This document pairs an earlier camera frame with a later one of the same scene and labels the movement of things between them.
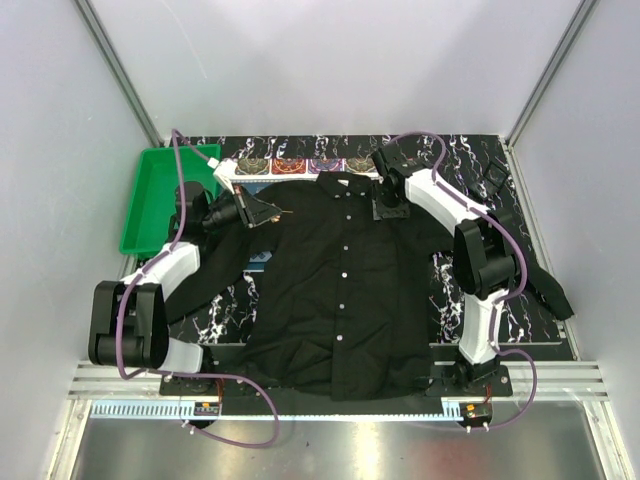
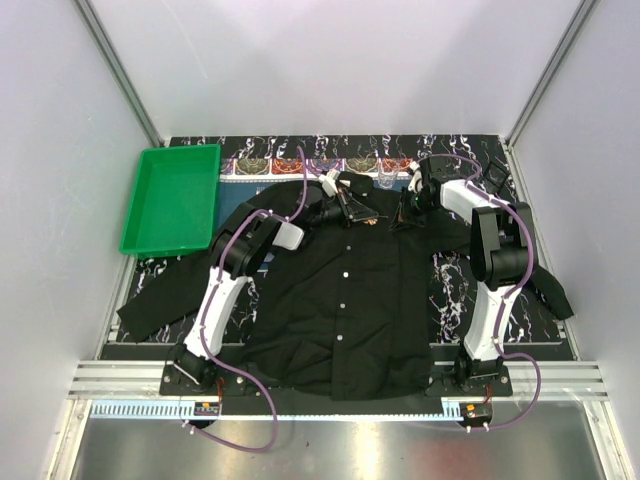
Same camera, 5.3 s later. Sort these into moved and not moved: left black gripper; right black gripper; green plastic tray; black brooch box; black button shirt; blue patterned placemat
Moved: right black gripper; left black gripper
Not moved: green plastic tray; blue patterned placemat; black button shirt; black brooch box
